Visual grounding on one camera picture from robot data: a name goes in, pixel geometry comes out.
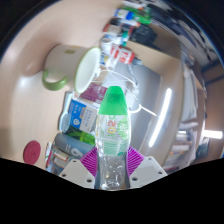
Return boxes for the small dark bottle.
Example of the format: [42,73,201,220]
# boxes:
[102,22,122,35]

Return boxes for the clear green-capped plastic bottle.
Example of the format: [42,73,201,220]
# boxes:
[94,85,132,191]

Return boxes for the green glass bottle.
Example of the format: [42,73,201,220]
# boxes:
[64,125,98,145]

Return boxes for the red and green pens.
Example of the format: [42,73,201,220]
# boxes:
[44,141,53,168]

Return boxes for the white mug with green handle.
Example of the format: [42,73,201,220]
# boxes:
[41,44,103,94]

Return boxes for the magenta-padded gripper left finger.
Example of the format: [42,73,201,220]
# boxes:
[59,147,101,189]

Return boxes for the white and blue carton box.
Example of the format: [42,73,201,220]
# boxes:
[68,99,99,133]

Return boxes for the clear gold-capped glass bottle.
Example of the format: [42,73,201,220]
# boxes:
[45,146,74,174]

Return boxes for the flat round red coaster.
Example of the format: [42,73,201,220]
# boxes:
[22,140,42,164]

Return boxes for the red-labelled white jar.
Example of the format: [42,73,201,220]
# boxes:
[108,44,136,65]

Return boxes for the small blue-capped white bottle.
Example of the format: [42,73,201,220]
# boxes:
[113,8,135,20]

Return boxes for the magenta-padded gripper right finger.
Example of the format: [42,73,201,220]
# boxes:
[125,146,168,189]

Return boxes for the white light bar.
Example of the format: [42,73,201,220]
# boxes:
[148,87,173,148]

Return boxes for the white cable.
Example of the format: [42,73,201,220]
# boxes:
[99,68,142,114]

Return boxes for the pink pouch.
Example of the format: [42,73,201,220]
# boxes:
[79,83,108,104]

